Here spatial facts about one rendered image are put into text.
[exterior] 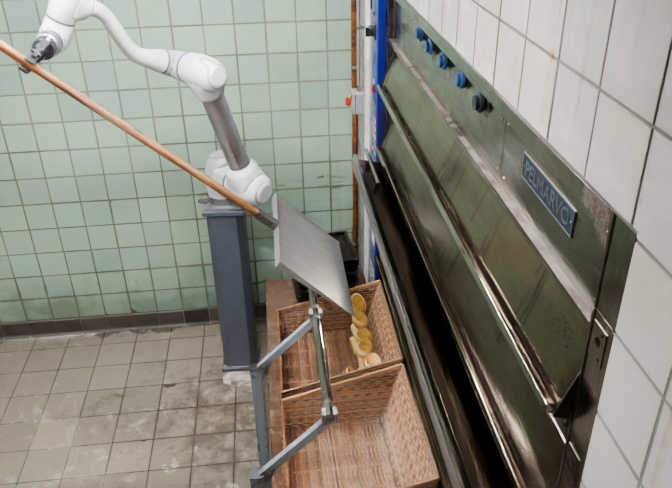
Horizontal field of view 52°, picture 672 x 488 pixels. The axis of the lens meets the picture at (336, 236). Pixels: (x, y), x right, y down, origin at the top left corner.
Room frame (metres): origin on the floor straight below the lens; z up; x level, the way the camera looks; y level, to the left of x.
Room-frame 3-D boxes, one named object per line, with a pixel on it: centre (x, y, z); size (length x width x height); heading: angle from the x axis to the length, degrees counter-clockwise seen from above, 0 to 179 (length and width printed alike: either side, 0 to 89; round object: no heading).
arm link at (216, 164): (3.08, 0.54, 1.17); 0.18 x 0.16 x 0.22; 47
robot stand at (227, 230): (3.09, 0.55, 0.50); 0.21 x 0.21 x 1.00; 2
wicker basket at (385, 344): (2.30, 0.01, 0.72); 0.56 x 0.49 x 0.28; 5
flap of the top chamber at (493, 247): (1.76, -0.31, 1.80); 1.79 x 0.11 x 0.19; 6
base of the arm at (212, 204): (3.09, 0.57, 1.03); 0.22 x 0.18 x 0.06; 92
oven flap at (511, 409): (1.76, -0.31, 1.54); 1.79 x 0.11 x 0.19; 6
